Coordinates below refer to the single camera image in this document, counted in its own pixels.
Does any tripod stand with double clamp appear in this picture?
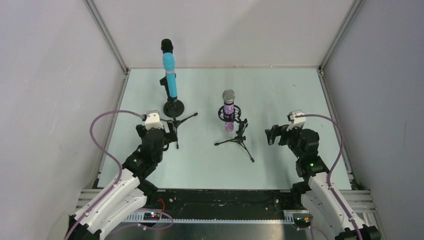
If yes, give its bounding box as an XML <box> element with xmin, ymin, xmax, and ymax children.
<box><xmin>161</xmin><ymin>112</ymin><xmax>199</xmax><ymax>150</ymax></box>

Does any round base clip mic stand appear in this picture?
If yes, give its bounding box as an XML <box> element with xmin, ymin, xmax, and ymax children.
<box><xmin>159</xmin><ymin>76</ymin><xmax>185</xmax><ymax>118</ymax></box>

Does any tripod stand with shock mount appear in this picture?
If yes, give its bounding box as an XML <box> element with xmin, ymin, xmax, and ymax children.
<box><xmin>214</xmin><ymin>105</ymin><xmax>255</xmax><ymax>163</ymax></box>

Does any purple glitter microphone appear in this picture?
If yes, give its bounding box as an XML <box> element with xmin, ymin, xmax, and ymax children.
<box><xmin>222</xmin><ymin>89</ymin><xmax>236</xmax><ymax>132</ymax></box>

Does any teal blue microphone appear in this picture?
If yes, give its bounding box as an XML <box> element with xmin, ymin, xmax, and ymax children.
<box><xmin>162</xmin><ymin>52</ymin><xmax>178</xmax><ymax>99</ymax></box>

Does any black microphone orange end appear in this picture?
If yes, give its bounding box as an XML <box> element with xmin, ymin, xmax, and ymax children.
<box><xmin>160</xmin><ymin>38</ymin><xmax>174</xmax><ymax>54</ymax></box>

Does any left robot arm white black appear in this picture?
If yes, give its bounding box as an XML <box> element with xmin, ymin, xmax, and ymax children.
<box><xmin>65</xmin><ymin>120</ymin><xmax>169</xmax><ymax>240</ymax></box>

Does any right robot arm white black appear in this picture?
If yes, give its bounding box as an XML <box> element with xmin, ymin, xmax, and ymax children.
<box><xmin>264</xmin><ymin>125</ymin><xmax>382</xmax><ymax>240</ymax></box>

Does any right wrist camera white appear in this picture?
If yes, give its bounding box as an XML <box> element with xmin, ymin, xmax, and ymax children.
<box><xmin>286</xmin><ymin>109</ymin><xmax>306</xmax><ymax>131</ymax></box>

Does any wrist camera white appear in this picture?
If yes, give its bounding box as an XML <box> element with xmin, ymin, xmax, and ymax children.
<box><xmin>144</xmin><ymin>110</ymin><xmax>164</xmax><ymax>131</ymax></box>
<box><xmin>286</xmin><ymin>109</ymin><xmax>306</xmax><ymax>131</ymax></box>

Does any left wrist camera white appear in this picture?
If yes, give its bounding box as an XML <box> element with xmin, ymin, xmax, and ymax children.
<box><xmin>144</xmin><ymin>110</ymin><xmax>164</xmax><ymax>131</ymax></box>

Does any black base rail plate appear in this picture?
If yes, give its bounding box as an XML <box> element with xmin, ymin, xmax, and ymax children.
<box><xmin>125</xmin><ymin>188</ymin><xmax>309</xmax><ymax>222</ymax></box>

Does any left aluminium frame post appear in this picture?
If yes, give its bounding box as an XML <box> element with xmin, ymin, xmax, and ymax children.
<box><xmin>83</xmin><ymin>0</ymin><xmax>129</xmax><ymax>75</ymax></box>

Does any aluminium frame post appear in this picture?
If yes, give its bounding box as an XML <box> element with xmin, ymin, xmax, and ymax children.
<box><xmin>83</xmin><ymin>0</ymin><xmax>129</xmax><ymax>75</ymax></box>
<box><xmin>318</xmin><ymin>0</ymin><xmax>366</xmax><ymax>76</ymax></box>

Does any right aluminium frame post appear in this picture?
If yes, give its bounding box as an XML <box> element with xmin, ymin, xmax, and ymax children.
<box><xmin>318</xmin><ymin>0</ymin><xmax>366</xmax><ymax>76</ymax></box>

